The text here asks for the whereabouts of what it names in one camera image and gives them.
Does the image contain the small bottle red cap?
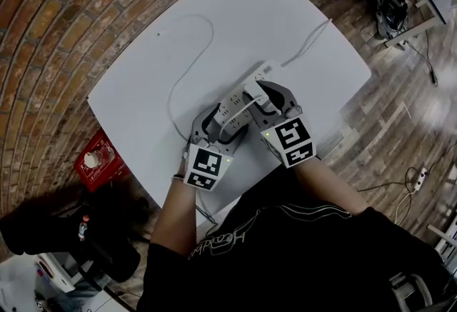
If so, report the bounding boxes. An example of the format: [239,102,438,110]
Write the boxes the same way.
[78,214,89,242]

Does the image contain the person's black shirt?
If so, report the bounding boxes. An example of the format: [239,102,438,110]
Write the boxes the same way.
[137,167,451,312]

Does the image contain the black cable with plug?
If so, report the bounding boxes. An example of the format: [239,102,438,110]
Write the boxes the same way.
[406,30,438,87]

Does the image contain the white metal rack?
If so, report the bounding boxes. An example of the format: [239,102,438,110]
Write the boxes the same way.
[426,212,457,263]

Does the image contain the clear bottle white cap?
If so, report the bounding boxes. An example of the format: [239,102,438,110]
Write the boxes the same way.
[83,145,116,169]

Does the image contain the black backpack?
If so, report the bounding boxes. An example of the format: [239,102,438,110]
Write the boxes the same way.
[374,0,410,39]

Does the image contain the thin black floor cable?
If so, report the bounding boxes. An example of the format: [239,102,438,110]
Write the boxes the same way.
[356,139,457,193]

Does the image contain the white power strip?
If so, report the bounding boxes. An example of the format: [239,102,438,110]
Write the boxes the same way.
[213,59,286,135]

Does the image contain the black bag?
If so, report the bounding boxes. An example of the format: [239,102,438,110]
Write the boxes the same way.
[0,188,151,283]

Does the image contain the white power strip cord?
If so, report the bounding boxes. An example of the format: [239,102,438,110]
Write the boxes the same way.
[394,188,417,226]

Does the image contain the person's right forearm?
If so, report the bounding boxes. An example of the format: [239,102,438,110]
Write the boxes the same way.
[296,156,371,217]

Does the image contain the red fire extinguisher box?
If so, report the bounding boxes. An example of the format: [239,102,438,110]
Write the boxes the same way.
[74,129,128,193]

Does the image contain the person's left forearm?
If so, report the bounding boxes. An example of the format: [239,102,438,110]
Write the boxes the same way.
[149,178,199,256]

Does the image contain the white printed box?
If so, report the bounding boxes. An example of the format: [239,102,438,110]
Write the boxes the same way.
[34,253,76,293]

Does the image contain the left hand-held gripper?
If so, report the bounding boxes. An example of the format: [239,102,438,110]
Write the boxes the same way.
[182,103,250,193]

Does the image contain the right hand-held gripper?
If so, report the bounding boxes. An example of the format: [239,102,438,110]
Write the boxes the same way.
[249,81,318,170]

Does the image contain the white table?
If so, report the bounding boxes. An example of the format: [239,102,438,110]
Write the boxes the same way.
[86,0,373,229]

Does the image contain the small white floor socket strip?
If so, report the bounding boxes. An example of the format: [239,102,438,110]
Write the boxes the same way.
[413,167,428,192]

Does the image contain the white cable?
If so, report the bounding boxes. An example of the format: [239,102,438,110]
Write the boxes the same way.
[166,13,271,144]

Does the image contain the grey metal chair frame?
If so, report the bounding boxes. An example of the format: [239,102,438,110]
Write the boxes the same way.
[388,271,435,312]

